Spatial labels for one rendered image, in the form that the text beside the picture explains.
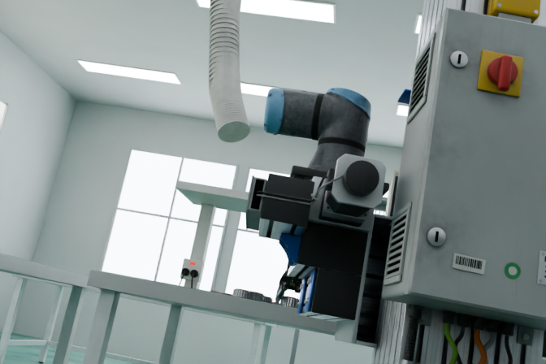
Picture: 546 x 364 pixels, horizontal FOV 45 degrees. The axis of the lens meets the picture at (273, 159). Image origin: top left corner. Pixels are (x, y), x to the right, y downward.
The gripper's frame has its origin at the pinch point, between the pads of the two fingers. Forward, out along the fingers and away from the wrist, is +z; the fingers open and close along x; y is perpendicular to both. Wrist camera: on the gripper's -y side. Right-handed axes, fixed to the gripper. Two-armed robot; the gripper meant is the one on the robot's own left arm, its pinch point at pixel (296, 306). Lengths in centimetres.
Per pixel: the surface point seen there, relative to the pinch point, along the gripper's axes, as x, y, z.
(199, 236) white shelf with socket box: -64, -68, 9
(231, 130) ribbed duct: -63, -104, -33
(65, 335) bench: -114, -34, 52
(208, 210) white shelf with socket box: -63, -74, -1
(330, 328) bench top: 15.5, 20.0, -5.5
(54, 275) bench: -102, -13, 12
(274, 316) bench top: -1.3, 21.8, -7.0
